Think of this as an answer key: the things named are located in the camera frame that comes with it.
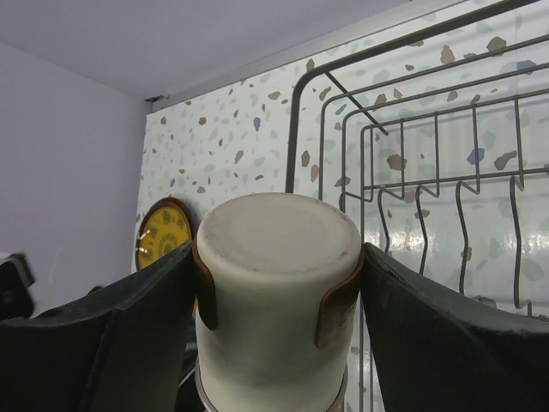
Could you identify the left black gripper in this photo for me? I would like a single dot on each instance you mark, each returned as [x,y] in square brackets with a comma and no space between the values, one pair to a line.
[16,279]

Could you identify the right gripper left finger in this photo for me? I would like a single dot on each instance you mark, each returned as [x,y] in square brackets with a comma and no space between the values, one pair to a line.
[120,348]

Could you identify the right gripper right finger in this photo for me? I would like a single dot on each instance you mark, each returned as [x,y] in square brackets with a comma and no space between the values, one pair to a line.
[438,350]

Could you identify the white beige mug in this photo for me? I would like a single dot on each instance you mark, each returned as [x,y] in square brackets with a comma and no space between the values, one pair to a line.
[279,282]

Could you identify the yellow brown plate far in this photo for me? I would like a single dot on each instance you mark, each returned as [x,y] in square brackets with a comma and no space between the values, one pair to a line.
[165,226]

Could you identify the wire dish rack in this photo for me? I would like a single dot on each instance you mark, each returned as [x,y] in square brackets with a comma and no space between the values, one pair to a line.
[437,148]

